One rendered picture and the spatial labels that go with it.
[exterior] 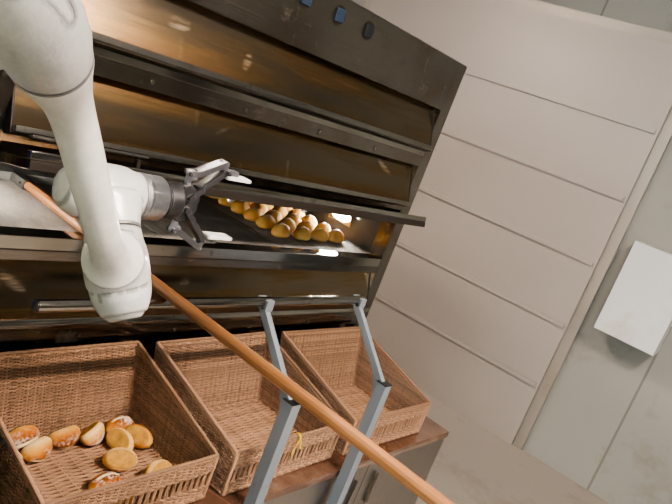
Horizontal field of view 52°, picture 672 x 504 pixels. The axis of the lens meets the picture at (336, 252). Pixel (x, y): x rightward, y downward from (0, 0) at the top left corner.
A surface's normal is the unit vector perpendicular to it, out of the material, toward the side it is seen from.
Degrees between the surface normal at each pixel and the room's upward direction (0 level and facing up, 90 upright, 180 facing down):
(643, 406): 90
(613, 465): 90
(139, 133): 70
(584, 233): 90
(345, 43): 90
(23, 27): 122
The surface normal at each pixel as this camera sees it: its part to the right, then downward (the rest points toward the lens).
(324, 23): 0.72, 0.40
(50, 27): 0.68, 0.68
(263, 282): 0.79, 0.07
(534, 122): -0.56, -0.02
